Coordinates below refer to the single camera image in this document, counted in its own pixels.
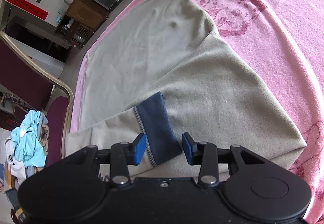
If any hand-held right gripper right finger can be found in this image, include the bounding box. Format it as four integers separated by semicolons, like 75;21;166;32
182;132;267;188

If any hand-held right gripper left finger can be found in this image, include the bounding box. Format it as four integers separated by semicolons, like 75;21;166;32
63;133;147;187

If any beige sweatshirt with blue trim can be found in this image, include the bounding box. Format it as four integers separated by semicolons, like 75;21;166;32
64;0;308;182

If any light blue shirt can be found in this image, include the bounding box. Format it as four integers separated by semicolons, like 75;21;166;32
11;110;48;167

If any shoe rack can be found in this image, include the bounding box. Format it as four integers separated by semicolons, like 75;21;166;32
0;91;28;123

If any pink printed towel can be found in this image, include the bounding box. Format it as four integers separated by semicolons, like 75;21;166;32
69;0;324;224

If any wooden cabinet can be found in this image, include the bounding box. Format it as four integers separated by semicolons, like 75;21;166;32
54;0;109;48

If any long red banner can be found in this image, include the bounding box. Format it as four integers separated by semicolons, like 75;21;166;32
6;0;49;21

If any maroon chair with gold frame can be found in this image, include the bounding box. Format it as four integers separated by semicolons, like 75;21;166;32
0;32;74;167

